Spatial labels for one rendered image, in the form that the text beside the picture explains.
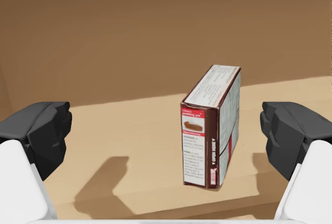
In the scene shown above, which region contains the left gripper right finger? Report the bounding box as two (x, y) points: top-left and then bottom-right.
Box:
(259, 101), (332, 221)

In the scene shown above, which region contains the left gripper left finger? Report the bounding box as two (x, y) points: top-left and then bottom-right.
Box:
(0, 101), (73, 221)

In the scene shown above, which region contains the brown and white carton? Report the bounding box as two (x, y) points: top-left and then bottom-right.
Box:
(180, 64), (242, 190)

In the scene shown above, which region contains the pale wooden shelf unit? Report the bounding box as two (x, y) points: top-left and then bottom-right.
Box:
(0, 0), (332, 221)

